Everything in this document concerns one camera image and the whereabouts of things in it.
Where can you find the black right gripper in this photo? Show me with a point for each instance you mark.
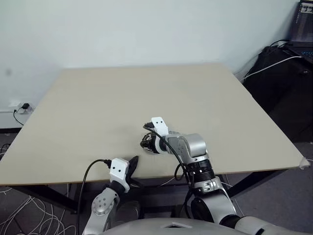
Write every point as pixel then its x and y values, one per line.
pixel 155 144

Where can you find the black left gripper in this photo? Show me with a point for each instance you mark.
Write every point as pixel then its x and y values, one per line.
pixel 128 180

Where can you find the round motor housing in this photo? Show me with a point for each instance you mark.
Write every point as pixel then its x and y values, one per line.
pixel 145 144

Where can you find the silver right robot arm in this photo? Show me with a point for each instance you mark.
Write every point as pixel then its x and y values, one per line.
pixel 193 147

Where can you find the silver robot torso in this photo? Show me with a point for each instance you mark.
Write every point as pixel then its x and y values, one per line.
pixel 151 227

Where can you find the black power adapter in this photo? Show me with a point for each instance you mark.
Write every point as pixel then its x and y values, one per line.
pixel 24 106

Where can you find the large black bag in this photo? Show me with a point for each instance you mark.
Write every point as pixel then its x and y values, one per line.
pixel 276 98

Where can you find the clear tape on table corner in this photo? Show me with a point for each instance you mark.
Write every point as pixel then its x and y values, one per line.
pixel 304 163

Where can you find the black open laptop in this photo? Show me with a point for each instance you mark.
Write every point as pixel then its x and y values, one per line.
pixel 303 24

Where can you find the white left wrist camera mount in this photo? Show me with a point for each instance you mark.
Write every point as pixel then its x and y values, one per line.
pixel 118 169

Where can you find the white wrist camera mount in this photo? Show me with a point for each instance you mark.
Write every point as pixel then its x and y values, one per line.
pixel 160 124
pixel 118 169

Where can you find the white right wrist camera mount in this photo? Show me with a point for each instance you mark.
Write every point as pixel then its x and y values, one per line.
pixel 160 124

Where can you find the black metal table frame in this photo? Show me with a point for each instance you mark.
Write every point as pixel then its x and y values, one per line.
pixel 254 183

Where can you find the white wall power strip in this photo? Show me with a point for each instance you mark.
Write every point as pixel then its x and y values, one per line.
pixel 17 105

